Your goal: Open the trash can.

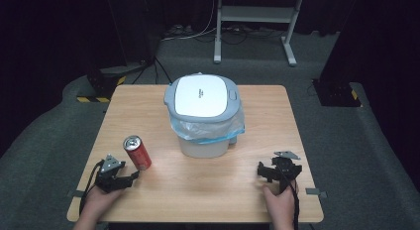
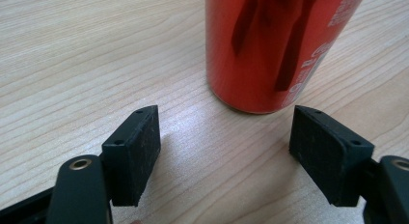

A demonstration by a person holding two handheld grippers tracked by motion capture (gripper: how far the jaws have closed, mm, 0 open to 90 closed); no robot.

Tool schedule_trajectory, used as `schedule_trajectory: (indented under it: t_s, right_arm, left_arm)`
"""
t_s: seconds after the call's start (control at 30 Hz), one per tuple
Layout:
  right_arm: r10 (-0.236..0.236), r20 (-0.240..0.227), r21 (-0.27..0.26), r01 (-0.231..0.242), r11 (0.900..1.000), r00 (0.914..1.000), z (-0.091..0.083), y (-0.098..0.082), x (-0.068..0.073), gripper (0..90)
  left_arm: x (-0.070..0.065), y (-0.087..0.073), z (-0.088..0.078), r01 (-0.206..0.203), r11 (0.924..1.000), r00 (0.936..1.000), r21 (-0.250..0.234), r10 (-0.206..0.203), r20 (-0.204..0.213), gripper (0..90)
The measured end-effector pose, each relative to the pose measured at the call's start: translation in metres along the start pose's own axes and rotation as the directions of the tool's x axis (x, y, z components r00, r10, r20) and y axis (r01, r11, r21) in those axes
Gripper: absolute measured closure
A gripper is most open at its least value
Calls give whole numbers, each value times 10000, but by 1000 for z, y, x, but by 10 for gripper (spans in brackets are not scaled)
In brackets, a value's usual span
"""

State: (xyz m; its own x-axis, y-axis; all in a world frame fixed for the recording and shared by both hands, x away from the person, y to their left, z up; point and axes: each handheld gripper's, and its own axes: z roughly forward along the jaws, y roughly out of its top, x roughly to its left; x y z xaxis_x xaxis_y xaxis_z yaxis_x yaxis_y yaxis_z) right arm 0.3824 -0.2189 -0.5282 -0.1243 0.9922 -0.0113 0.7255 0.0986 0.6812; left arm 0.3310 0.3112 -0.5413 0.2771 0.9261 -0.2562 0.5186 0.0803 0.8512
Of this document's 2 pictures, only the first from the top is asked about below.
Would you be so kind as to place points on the black striped stand base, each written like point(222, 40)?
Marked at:
point(102, 84)
point(336, 92)

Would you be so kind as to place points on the clear blue-edged trash bag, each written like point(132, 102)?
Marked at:
point(211, 129)

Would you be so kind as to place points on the person's right hand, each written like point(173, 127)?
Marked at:
point(280, 206)

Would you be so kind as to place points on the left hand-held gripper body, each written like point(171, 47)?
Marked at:
point(110, 170)

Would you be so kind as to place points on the white metal stand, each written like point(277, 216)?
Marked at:
point(254, 15)

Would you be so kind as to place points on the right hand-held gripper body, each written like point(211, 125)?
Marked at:
point(286, 168)

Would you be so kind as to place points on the grey tape strip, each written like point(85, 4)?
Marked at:
point(316, 192)
point(76, 193)

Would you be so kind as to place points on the black tripod legs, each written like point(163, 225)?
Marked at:
point(155, 66)

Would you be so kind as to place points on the white lidded trash can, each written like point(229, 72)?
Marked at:
point(201, 101)

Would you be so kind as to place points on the red drink can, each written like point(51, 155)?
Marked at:
point(138, 154)

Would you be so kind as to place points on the person's left hand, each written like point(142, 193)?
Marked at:
point(99, 202)

